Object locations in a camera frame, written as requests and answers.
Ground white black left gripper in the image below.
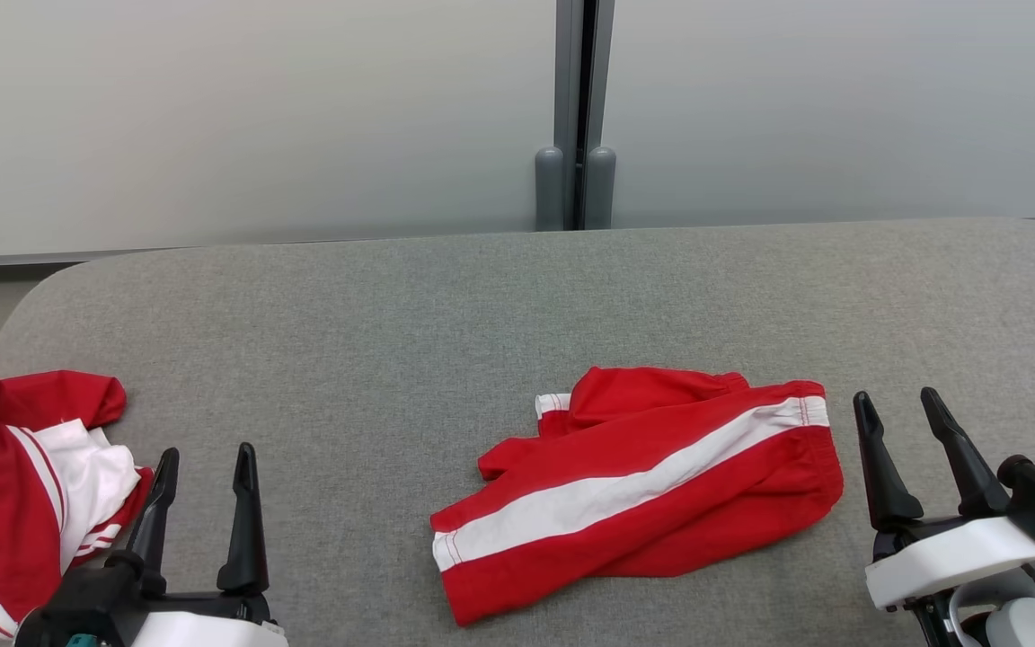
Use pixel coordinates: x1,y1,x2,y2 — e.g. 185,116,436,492
125,442,289,647

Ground grey cylindrical partition foot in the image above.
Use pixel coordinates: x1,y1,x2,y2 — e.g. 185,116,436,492
585,146,617,230
535,147,565,232

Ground red shorts white stripe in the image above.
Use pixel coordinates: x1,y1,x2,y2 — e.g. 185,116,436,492
430,366,845,627

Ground grey partition post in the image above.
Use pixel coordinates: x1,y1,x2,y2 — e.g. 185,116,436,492
553,0,615,230

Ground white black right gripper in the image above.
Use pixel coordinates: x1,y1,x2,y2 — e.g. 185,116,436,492
853,386,1035,612

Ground red white jersey shirt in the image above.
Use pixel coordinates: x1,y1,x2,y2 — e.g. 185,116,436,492
0,358,155,641

